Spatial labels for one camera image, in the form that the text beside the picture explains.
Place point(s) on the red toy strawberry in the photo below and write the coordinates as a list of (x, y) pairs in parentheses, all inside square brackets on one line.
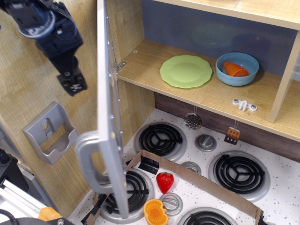
[(165, 181)]

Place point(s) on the front right black burner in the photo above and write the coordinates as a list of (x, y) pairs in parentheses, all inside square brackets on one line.
[(206, 216)]

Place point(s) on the back right black burner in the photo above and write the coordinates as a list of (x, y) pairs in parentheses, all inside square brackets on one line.
[(241, 173)]

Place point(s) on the silver front stove knob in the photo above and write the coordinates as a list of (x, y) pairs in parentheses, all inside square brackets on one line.
[(172, 203)]

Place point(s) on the brown cardboard barrier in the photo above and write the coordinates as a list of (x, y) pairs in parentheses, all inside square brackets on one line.
[(195, 191)]

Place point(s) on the white door latch clip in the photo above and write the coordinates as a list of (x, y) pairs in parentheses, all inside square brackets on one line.
[(244, 105)]

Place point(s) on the green plastic plate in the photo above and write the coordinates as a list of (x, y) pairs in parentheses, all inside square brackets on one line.
[(186, 71)]

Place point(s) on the silver stove knob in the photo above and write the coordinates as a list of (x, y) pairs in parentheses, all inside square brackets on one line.
[(172, 203), (205, 143), (192, 166)]

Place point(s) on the silver middle stove knob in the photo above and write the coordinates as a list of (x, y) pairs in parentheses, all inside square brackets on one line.
[(192, 166)]

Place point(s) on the blue plastic bowl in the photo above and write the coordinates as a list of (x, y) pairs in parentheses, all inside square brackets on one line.
[(246, 61)]

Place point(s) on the orange toy carrot piece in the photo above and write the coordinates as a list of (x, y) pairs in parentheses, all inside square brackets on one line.
[(234, 70)]

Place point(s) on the black burner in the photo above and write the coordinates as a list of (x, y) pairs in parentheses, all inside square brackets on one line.
[(139, 191), (241, 173), (163, 139), (206, 216)]

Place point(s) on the orange toy pepper half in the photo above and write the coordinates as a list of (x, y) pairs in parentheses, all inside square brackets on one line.
[(155, 212)]

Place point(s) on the front left black burner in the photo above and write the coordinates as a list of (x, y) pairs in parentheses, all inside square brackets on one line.
[(139, 191)]

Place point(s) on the orange toy food piece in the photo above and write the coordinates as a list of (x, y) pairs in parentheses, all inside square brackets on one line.
[(48, 214)]

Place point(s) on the silver back stove knob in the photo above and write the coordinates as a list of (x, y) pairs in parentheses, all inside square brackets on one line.
[(205, 143)]

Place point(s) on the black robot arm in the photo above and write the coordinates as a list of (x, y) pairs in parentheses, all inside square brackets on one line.
[(51, 26)]

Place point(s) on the silver toy skimmer ladle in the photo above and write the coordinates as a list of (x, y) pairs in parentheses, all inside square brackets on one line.
[(192, 120)]

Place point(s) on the silver toy microwave door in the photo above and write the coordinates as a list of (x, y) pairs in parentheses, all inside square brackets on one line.
[(100, 152)]

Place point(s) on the grey wall phone holder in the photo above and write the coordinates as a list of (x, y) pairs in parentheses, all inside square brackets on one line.
[(45, 126)]

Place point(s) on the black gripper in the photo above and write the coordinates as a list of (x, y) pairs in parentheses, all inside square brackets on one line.
[(60, 47)]

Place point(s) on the back left black burner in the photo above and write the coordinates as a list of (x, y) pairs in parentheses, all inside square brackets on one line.
[(163, 139)]

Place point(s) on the orange toy spatula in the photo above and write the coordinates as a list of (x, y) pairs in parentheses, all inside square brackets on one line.
[(233, 134)]

